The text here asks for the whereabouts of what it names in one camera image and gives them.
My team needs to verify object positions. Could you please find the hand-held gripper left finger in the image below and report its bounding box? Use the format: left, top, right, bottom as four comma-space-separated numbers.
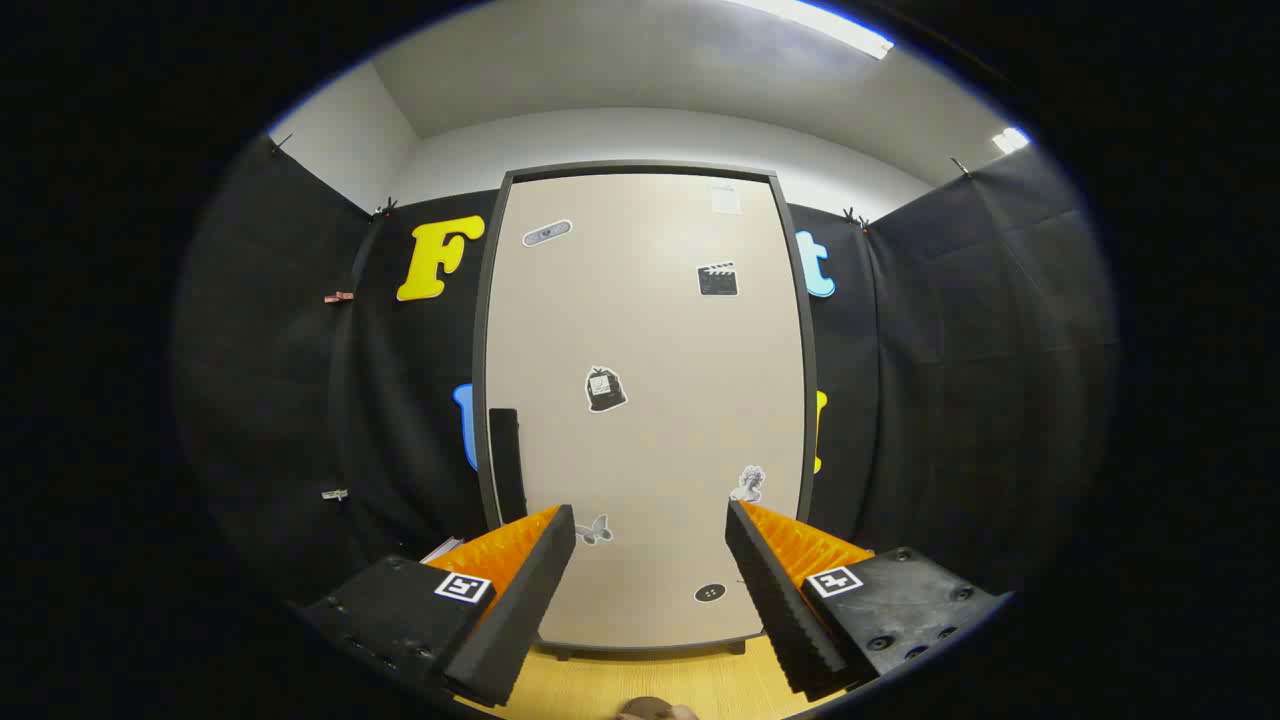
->
300, 504, 578, 709

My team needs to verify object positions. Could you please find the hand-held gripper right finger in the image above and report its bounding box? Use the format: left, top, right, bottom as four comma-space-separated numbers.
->
725, 498, 1011, 701

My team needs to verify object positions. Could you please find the beige shoe cabinet door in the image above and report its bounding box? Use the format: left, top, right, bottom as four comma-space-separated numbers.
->
485, 172, 807, 649

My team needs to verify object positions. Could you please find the grey shoe cabinet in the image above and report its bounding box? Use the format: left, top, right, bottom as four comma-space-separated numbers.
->
472, 160, 819, 662

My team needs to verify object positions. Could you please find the black backdrop cloth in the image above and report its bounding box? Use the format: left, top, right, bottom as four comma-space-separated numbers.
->
172, 135, 1116, 611

